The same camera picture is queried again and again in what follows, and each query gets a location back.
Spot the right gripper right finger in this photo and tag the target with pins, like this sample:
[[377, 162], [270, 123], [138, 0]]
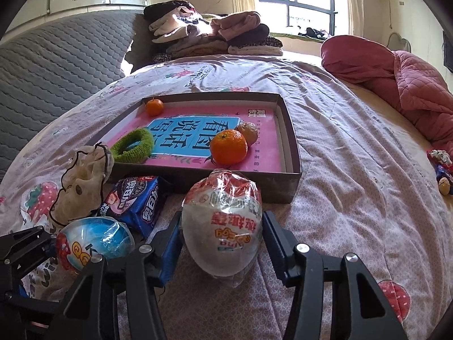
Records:
[[360, 309]]

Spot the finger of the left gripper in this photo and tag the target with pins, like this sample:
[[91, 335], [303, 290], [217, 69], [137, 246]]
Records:
[[24, 251]]

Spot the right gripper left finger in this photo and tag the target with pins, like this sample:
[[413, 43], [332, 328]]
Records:
[[90, 309]]

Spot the red blue toy egg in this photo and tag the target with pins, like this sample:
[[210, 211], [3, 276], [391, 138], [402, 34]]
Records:
[[81, 239]]

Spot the blue cookie packet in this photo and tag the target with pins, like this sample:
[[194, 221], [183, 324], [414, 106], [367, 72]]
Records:
[[136, 202]]

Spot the cream fabric scrunchie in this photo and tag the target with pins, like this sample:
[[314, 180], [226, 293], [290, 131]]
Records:
[[82, 185]]

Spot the white red toy egg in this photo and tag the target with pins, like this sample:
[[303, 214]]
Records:
[[221, 223]]

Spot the orange mandarin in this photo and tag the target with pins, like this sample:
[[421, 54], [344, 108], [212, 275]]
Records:
[[154, 107], [228, 148]]

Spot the brown walnut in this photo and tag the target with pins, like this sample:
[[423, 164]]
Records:
[[249, 131]]

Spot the strawberry print bed cover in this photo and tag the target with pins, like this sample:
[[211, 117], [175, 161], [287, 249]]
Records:
[[366, 186]]

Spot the dark shallow cardboard box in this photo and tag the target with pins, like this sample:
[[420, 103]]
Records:
[[275, 187]]

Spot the small colourful toy figure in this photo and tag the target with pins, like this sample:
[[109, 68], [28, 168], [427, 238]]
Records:
[[442, 163]]

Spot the grey quilted headboard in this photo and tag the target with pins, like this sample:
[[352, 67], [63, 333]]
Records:
[[52, 68]]

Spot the pink quilted blanket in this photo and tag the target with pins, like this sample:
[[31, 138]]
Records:
[[406, 82]]

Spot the pile of folded clothes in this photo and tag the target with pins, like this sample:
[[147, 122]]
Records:
[[179, 31]]

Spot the heart shaped chair back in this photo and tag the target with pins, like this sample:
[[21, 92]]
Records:
[[397, 43]]

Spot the black flat television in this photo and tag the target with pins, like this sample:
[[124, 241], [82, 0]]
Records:
[[447, 53]]

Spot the window with dark frame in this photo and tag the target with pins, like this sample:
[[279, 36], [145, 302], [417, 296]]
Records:
[[299, 14]]

